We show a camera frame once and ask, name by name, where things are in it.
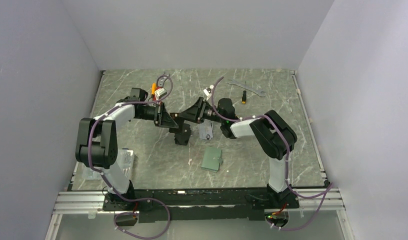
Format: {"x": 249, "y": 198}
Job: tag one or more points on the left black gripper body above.
{"x": 159, "y": 109}

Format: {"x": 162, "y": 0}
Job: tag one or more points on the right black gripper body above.
{"x": 200, "y": 113}

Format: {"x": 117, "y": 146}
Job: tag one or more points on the single black VIP card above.
{"x": 174, "y": 115}

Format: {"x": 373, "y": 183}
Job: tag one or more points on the black VIP card stack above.
{"x": 182, "y": 134}

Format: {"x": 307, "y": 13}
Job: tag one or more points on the green card holder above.
{"x": 212, "y": 159}

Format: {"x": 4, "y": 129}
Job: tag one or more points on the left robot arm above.
{"x": 97, "y": 143}

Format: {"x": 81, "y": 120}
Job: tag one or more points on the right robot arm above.
{"x": 276, "y": 138}

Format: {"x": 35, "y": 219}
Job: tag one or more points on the silver VIP card stack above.
{"x": 205, "y": 130}

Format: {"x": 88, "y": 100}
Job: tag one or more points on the red adjustable wrench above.
{"x": 162, "y": 79}

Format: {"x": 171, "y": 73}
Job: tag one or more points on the silver open-end spanner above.
{"x": 259, "y": 92}

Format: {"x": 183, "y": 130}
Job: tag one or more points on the black yellow small screwdriver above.
{"x": 244, "y": 97}

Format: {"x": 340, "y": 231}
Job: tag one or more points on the clear plastic bag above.
{"x": 125, "y": 159}

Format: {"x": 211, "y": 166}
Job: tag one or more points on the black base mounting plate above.
{"x": 252, "y": 203}

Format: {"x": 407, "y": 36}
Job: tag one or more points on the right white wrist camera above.
{"x": 208, "y": 91}

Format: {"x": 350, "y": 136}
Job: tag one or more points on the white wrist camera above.
{"x": 160, "y": 93}
{"x": 208, "y": 91}

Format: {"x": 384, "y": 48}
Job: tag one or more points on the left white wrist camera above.
{"x": 160, "y": 93}

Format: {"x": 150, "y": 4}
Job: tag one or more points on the yellow handled screwdriver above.
{"x": 153, "y": 89}

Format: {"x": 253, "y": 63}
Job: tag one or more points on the aluminium rail frame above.
{"x": 91, "y": 204}

